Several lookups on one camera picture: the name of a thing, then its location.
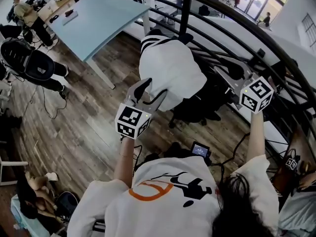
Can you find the black metal railing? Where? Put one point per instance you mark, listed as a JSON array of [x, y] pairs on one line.
[[184, 16]]

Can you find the small black screen device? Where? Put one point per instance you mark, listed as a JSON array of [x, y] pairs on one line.
[[200, 150]]

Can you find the person's right forearm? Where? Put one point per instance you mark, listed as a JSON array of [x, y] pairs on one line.
[[255, 137]]

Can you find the light blue table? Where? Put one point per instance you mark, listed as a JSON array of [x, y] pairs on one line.
[[98, 16]]

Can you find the light blue bin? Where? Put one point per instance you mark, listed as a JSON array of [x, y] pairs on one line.
[[22, 221]]

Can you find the white t-shirt garment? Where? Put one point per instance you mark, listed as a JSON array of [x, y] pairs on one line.
[[170, 68]]

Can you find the beige plush toy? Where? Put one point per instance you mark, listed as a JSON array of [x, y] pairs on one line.
[[37, 181]]

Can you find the person's left forearm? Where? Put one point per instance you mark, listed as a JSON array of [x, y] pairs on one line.
[[123, 157]]

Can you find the black office chair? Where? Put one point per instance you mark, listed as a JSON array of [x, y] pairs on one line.
[[197, 107]]

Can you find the small brown object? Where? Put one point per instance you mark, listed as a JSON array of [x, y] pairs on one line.
[[69, 12]]

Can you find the light wooden desk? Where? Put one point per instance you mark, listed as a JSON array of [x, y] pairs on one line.
[[49, 7]]

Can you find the person's black trousers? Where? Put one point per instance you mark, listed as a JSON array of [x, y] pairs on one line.
[[176, 149]]

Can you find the gridded wall window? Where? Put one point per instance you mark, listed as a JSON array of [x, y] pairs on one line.
[[309, 29]]

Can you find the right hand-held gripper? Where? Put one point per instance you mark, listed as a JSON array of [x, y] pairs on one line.
[[256, 95]]

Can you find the dark striped ball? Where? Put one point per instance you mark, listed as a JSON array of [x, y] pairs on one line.
[[67, 204]]

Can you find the small white shoe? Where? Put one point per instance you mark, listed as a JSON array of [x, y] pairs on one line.
[[52, 176]]

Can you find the white frame table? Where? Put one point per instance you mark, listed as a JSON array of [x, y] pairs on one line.
[[14, 163]]

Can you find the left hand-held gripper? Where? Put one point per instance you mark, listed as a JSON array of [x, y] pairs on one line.
[[128, 116]]

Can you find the person's white printed t-shirt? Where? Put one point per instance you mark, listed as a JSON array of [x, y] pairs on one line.
[[160, 206]]

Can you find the white notebook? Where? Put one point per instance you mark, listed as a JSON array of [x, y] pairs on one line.
[[71, 18]]

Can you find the large glass window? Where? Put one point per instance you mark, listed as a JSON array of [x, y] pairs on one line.
[[256, 1]]

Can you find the black garment pile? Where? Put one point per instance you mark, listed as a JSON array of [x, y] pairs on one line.
[[26, 201]]

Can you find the small black object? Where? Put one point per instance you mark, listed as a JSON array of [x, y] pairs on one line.
[[54, 18]]

